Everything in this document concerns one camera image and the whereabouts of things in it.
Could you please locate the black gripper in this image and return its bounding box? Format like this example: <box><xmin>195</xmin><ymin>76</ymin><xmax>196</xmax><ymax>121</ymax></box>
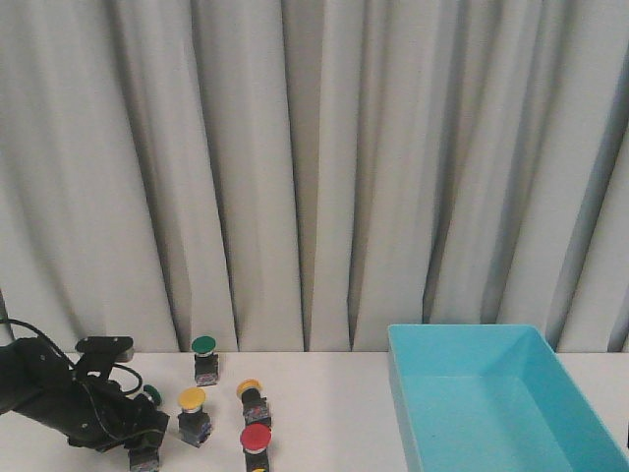
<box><xmin>58</xmin><ymin>367</ymin><xmax>169</xmax><ymax>450</ymax></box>

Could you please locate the red push button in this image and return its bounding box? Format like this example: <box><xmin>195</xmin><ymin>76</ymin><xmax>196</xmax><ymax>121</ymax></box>
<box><xmin>240</xmin><ymin>423</ymin><xmax>271</xmax><ymax>472</ymax></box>
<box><xmin>128</xmin><ymin>447</ymin><xmax>160</xmax><ymax>472</ymax></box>

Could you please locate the yellow push button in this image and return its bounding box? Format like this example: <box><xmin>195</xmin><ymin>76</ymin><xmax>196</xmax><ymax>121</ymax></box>
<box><xmin>178</xmin><ymin>386</ymin><xmax>212</xmax><ymax>447</ymax></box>
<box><xmin>236</xmin><ymin>379</ymin><xmax>272</xmax><ymax>428</ymax></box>

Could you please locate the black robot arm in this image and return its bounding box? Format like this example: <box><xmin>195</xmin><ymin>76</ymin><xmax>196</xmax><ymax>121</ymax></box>
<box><xmin>1</xmin><ymin>337</ymin><xmax>169</xmax><ymax>452</ymax></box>

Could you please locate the light blue plastic box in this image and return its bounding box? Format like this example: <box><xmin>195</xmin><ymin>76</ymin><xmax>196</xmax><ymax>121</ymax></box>
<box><xmin>387</xmin><ymin>324</ymin><xmax>628</xmax><ymax>471</ymax></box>

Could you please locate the lying green push button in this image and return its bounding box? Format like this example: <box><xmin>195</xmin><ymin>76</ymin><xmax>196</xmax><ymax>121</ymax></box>
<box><xmin>142</xmin><ymin>383</ymin><xmax>162</xmax><ymax>407</ymax></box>

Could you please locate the upright green push button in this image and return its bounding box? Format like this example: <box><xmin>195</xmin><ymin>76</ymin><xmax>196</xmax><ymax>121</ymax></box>
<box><xmin>192</xmin><ymin>335</ymin><xmax>220</xmax><ymax>387</ymax></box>

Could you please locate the lying yellow push button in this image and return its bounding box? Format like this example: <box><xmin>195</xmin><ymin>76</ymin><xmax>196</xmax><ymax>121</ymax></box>
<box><xmin>236</xmin><ymin>379</ymin><xmax>272</xmax><ymax>428</ymax></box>

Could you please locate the grey pleated curtain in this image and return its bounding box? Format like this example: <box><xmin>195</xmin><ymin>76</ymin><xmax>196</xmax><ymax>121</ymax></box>
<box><xmin>1</xmin><ymin>1</ymin><xmax>628</xmax><ymax>352</ymax></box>

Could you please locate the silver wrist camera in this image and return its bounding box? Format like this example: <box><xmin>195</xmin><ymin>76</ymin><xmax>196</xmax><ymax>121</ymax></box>
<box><xmin>75</xmin><ymin>335</ymin><xmax>135</xmax><ymax>364</ymax></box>

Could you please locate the black camera cable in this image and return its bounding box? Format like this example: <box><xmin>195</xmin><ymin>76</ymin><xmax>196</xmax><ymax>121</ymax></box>
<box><xmin>0</xmin><ymin>318</ymin><xmax>144</xmax><ymax>399</ymax></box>

